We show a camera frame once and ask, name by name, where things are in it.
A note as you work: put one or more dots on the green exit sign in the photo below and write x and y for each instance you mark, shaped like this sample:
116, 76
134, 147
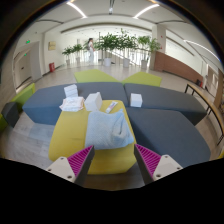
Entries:
28, 42

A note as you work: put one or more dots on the green bench seat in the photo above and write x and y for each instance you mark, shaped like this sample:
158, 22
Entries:
24, 96
95, 76
143, 79

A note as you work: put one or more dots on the yellow ottoman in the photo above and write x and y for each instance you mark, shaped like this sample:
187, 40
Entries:
70, 136

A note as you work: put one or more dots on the red bin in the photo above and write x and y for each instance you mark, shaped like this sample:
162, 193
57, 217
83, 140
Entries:
51, 67

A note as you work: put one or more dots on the yellow wall picture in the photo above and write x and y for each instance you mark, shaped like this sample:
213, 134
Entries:
52, 45

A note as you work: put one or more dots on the person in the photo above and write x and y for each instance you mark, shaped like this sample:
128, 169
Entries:
91, 50

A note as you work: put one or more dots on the white tube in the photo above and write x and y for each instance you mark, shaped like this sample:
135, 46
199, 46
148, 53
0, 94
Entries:
111, 107

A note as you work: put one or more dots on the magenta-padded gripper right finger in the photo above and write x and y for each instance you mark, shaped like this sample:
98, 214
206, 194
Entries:
165, 166

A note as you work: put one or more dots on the long grey bench seat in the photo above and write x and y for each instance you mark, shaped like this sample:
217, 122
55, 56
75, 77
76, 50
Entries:
46, 103

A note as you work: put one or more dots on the light blue towel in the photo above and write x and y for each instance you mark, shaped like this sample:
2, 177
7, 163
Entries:
106, 131

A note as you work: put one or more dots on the pink white wipes pack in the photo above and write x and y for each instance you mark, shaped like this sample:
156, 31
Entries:
72, 104

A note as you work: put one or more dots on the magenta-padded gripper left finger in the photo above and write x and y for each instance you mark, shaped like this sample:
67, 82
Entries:
63, 168

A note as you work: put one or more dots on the wooden black-framed table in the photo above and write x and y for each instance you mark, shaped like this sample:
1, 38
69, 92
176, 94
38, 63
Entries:
211, 108

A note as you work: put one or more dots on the potted green plant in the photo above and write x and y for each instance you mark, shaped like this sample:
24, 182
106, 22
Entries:
126, 43
67, 52
146, 45
77, 50
106, 45

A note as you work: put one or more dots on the dark grey cube stool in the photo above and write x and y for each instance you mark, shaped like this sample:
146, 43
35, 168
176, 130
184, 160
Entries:
10, 114

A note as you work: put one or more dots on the wooden reception counter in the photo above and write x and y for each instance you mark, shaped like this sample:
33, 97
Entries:
176, 66

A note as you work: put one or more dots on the large white box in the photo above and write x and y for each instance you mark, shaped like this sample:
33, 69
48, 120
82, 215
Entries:
93, 101

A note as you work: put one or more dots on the small white box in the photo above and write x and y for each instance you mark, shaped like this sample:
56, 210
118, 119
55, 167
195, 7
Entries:
136, 100

